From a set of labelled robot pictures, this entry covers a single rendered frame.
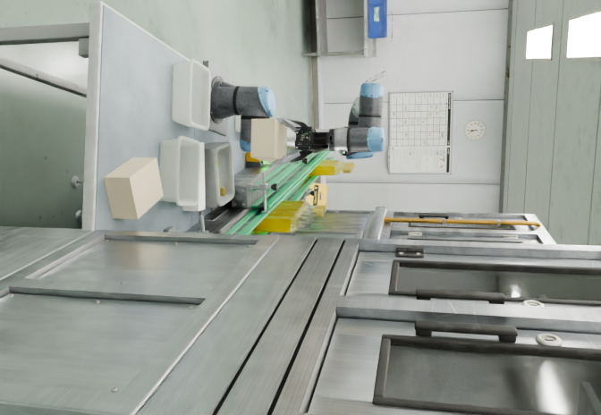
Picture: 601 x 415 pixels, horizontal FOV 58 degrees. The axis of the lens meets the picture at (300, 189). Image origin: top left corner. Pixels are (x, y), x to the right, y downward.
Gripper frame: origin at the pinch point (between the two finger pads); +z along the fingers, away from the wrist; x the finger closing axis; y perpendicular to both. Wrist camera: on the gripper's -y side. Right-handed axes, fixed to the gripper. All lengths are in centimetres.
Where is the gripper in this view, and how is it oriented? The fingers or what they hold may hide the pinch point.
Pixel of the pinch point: (274, 140)
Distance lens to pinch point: 177.3
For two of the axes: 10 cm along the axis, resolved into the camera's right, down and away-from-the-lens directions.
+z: -9.7, -0.1, 2.3
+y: -2.2, -0.4, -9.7
